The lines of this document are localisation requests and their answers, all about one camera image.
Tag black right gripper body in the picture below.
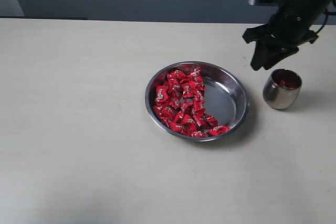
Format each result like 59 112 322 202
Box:
243 0 331 54

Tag red candy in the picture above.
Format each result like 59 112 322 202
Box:
167 69 189 84
155 86 169 103
279 80 300 90
203 114 218 129
208 125 230 136

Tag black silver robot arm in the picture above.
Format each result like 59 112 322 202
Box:
243 0 333 71

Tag red candy in cup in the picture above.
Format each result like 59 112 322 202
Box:
279 80 300 90

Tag round steel plate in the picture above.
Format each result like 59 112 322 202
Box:
144 61 250 142

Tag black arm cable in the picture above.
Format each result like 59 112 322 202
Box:
313 8 336 35

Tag steel cup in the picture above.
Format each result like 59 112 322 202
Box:
262 69 302 110

